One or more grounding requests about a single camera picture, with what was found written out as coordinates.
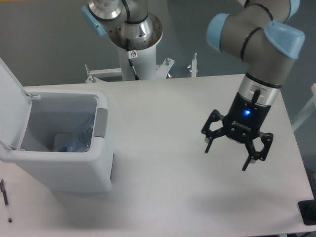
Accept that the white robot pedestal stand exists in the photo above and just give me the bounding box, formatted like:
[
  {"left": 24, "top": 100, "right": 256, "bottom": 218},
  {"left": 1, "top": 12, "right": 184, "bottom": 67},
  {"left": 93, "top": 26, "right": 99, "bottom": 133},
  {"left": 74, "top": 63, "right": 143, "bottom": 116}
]
[{"left": 85, "top": 37, "right": 175, "bottom": 83}]

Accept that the black device at table edge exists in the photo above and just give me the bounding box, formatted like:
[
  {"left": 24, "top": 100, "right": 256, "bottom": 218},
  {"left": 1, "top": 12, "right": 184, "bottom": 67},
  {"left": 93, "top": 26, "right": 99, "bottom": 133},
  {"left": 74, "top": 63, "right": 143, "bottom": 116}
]
[{"left": 298, "top": 199, "right": 316, "bottom": 226}]

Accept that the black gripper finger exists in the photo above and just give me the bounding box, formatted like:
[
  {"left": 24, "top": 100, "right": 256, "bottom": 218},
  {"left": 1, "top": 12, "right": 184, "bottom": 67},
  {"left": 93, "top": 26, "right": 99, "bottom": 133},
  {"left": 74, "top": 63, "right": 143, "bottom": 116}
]
[
  {"left": 242, "top": 132, "right": 274, "bottom": 171},
  {"left": 201, "top": 109, "right": 229, "bottom": 155}
]

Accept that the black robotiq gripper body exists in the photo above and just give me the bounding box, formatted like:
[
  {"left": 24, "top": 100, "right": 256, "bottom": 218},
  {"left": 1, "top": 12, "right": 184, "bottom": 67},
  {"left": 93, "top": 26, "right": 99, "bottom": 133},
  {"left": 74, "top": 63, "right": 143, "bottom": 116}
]
[{"left": 222, "top": 91, "right": 271, "bottom": 144}]

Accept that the white plastic trash can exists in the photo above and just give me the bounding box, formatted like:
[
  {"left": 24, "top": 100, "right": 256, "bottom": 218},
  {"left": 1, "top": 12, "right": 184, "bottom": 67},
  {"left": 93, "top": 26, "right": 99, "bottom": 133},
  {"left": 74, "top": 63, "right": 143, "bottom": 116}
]
[{"left": 0, "top": 88, "right": 114, "bottom": 193}]

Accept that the white trash can lid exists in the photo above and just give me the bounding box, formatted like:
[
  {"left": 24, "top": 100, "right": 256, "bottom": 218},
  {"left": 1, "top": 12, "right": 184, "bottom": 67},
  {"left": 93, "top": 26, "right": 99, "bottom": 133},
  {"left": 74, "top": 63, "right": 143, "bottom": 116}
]
[{"left": 0, "top": 60, "right": 40, "bottom": 150}]

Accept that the clear plastic wrapper bag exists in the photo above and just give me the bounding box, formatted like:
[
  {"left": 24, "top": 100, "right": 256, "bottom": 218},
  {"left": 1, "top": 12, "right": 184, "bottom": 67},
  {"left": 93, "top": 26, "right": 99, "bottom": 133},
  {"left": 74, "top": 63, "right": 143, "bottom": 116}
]
[{"left": 52, "top": 133, "right": 75, "bottom": 152}]

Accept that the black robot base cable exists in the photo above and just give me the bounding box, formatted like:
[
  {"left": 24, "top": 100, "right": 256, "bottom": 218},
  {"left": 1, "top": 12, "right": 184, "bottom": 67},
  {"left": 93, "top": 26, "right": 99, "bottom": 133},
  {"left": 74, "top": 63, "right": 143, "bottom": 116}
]
[{"left": 124, "top": 38, "right": 141, "bottom": 81}]

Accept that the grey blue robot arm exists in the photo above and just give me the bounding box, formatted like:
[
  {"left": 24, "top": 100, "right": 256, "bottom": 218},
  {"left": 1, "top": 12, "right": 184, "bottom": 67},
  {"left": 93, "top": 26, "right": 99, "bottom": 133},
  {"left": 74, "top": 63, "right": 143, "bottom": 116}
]
[{"left": 81, "top": 0, "right": 305, "bottom": 164}]

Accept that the black ballpoint pen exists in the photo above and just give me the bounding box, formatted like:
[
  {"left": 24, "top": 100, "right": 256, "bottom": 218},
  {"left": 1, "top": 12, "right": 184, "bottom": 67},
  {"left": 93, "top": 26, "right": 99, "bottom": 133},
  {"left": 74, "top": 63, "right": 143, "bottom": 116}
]
[{"left": 0, "top": 179, "right": 12, "bottom": 223}]

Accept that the clear plastic water bottle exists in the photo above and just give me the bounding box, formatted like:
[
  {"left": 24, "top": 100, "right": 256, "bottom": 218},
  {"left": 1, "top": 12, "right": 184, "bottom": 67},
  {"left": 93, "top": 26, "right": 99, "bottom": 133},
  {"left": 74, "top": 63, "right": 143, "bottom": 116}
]
[{"left": 53, "top": 114, "right": 96, "bottom": 153}]

